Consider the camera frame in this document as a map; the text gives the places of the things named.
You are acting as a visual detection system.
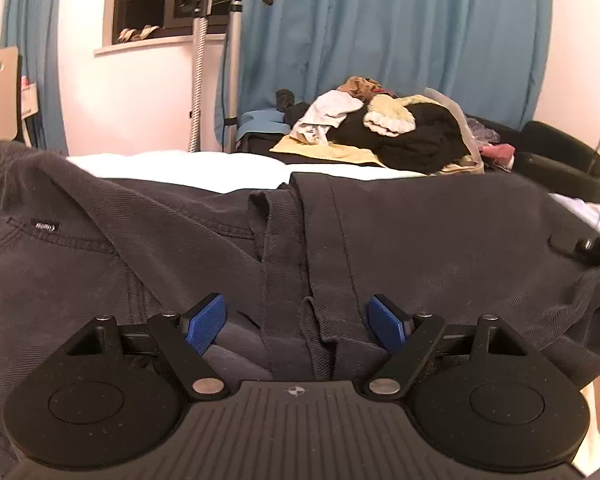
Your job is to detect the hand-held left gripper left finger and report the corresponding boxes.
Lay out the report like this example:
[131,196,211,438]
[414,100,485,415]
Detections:
[62,294,231,402]

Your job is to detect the yellow cloth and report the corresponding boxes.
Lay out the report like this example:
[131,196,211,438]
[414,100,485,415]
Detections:
[269,135,387,168]

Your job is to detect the black armchair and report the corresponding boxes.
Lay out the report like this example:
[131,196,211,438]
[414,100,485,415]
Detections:
[467,116,600,203]

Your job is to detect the small items on windowsill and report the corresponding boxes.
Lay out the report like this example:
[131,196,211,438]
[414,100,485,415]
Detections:
[115,23,162,44]

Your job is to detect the narrow blue curtain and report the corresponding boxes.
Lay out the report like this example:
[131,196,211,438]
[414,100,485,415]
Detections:
[0,0,70,157]

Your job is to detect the light blue cloth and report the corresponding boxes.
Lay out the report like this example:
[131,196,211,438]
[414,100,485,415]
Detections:
[236,109,292,139]

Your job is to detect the pink garment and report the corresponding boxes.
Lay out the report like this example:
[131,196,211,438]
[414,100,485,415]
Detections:
[480,143,516,165]

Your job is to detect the dark grey sock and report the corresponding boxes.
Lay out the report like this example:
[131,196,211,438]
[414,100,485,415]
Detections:
[274,88,312,117]

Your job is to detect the black clothing heap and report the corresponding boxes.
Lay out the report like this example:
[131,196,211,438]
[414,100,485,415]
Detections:
[330,102,473,175]

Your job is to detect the white garment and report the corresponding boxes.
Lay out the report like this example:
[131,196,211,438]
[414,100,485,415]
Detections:
[290,90,365,147]

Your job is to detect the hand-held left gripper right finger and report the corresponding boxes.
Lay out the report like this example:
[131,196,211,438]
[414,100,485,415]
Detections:
[362,295,535,401]

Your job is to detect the wide blue curtain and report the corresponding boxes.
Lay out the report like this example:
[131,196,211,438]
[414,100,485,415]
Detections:
[215,0,554,155]

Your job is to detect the white box with red mark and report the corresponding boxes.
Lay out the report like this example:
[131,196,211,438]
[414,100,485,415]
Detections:
[19,75,42,122]

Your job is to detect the dark grey pants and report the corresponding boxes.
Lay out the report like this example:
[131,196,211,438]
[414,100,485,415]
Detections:
[0,140,600,477]

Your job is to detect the brown patterned garment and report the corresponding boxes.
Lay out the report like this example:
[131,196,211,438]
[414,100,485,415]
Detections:
[336,76,387,103]

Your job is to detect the cream fuzzy garment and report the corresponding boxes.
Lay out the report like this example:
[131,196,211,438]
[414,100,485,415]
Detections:
[363,95,433,139]

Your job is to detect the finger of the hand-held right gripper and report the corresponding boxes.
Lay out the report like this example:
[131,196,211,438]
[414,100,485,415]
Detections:
[549,226,600,267]

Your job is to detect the garment steamer stand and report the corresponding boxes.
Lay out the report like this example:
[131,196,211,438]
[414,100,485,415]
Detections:
[177,0,276,154]

